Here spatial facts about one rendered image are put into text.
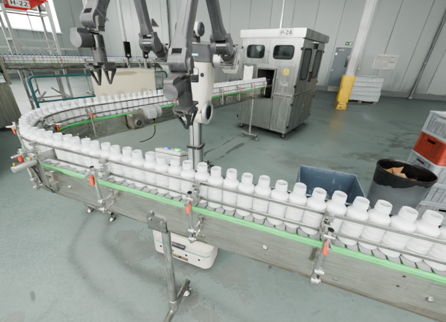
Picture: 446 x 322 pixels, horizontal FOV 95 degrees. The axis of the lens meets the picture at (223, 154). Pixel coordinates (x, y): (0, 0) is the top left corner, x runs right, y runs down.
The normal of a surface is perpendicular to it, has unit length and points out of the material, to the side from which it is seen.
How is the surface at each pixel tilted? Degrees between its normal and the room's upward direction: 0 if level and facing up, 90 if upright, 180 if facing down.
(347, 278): 90
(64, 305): 0
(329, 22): 90
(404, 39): 90
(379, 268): 90
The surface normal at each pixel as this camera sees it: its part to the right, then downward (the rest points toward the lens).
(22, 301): 0.04, -0.90
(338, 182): -0.33, 0.40
